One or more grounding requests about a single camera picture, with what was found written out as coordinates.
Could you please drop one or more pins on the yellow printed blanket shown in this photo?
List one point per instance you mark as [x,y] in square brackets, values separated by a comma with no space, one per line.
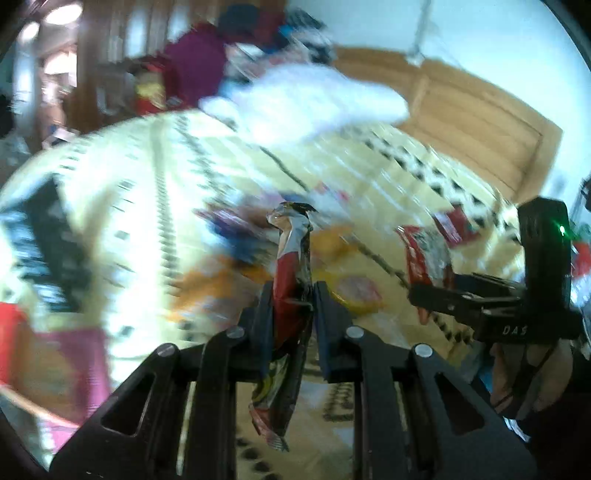
[138,194]

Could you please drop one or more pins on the small red packet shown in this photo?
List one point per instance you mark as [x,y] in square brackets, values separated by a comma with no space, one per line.
[455,224]

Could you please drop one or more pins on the person's right hand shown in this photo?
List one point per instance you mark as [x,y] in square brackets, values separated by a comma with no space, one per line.
[540,374]

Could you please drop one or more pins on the maroon cloth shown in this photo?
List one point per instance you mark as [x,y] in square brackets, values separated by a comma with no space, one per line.
[198,62]

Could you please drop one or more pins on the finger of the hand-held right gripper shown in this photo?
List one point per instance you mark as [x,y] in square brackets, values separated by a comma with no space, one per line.
[457,295]

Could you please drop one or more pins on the white pillow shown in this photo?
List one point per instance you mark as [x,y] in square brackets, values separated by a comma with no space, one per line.
[318,104]

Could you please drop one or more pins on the pink box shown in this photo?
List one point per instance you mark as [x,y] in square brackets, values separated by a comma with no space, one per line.
[76,369]

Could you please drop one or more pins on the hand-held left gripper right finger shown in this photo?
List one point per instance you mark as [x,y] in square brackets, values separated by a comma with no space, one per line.
[323,323]

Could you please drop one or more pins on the wooden headboard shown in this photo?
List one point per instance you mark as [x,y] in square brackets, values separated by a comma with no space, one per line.
[485,115]

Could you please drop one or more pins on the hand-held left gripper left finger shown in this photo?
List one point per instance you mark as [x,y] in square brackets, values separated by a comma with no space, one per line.
[267,316]

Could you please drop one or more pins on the purple snack packet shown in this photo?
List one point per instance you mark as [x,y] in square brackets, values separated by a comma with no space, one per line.
[231,230]

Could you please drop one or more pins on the red white snack packet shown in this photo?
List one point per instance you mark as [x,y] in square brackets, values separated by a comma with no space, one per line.
[425,261]

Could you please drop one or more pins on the red silver snack packet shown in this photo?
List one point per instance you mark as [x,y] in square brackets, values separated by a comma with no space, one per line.
[286,281]

